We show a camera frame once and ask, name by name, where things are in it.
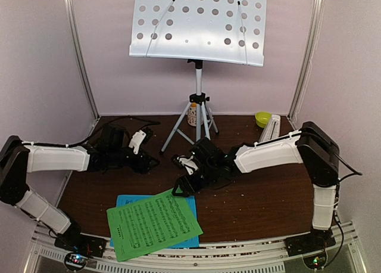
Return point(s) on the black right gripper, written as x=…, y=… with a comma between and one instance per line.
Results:
x=183, y=181

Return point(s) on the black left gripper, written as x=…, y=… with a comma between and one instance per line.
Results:
x=143, y=168

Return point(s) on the blue sheet music page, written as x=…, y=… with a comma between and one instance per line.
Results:
x=123, y=200

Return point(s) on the green sheet music page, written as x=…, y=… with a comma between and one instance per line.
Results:
x=151, y=224

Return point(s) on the white perforated music stand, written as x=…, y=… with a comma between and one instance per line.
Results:
x=226, y=31

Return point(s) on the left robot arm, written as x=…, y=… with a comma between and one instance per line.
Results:
x=114, y=149

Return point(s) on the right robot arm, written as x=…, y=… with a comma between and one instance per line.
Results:
x=309, y=146

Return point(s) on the floral ceramic mug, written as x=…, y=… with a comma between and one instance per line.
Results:
x=191, y=115

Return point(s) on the small yellow-green bowl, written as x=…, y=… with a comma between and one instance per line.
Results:
x=262, y=118

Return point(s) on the white metronome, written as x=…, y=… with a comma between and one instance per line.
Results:
x=272, y=129

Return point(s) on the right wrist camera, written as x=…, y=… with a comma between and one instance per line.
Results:
x=188, y=163

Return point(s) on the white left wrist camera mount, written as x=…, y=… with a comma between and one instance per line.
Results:
x=136, y=141

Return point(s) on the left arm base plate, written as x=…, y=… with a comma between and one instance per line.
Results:
x=86, y=246

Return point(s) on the aluminium front rail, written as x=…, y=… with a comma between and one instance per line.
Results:
x=263, y=255

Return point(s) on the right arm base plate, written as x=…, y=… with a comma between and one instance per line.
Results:
x=308, y=243

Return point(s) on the left aluminium frame post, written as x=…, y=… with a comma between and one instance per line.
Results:
x=69, y=5

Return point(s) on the aluminium frame post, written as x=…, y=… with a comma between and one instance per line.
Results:
x=69, y=5
x=307, y=61

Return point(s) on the right aluminium frame post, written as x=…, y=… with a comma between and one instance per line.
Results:
x=307, y=61

